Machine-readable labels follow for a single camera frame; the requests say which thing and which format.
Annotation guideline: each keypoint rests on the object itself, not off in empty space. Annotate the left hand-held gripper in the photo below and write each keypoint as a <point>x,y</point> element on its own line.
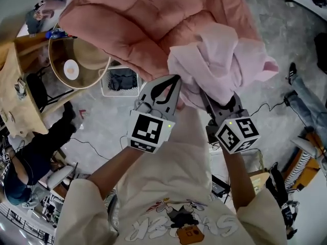
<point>146,129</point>

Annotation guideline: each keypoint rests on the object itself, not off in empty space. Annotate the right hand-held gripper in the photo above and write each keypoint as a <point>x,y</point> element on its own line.
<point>237,134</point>

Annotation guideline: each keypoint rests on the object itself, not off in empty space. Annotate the light pink garment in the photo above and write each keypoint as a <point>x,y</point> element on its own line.
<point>219,62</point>

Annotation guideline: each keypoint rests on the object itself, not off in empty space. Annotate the pink quilted cushion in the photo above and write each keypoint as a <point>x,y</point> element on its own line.
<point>132,22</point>

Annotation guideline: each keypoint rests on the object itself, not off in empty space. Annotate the person's right forearm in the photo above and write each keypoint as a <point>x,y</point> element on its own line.
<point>238,180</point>

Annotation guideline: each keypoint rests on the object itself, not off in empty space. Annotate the person's left forearm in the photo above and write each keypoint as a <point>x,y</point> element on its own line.
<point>117,172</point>

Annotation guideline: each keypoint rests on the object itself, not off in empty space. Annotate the dark clothes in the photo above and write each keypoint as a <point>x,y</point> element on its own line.
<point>122,82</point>

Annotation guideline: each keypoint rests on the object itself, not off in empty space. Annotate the person's cream trousers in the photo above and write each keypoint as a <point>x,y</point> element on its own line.
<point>189,136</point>

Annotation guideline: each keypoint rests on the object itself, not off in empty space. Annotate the white plastic laundry basket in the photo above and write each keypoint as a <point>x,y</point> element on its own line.
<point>104,88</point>

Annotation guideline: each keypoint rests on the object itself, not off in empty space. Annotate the round glass wooden-rim table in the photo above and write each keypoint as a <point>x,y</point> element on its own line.
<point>87,60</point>

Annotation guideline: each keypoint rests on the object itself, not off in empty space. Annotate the small white plate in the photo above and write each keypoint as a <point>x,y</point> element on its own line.
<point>70,70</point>

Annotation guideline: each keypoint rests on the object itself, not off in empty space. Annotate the orange striped seat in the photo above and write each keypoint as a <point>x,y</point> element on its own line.
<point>306,162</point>

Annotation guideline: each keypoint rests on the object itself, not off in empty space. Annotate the person's cream printed t-shirt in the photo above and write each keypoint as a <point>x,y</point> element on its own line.
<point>166,200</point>

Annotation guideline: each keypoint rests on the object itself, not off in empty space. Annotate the blue plastic water bottle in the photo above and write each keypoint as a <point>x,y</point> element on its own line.
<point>56,34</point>

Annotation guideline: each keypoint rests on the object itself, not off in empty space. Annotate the black chair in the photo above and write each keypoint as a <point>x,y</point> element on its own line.
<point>38,88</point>

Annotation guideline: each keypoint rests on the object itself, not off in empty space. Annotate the grey device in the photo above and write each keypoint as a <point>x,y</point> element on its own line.
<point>20,89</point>

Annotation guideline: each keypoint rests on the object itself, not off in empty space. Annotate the light wooden desk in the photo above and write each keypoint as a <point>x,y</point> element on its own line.
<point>18,111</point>

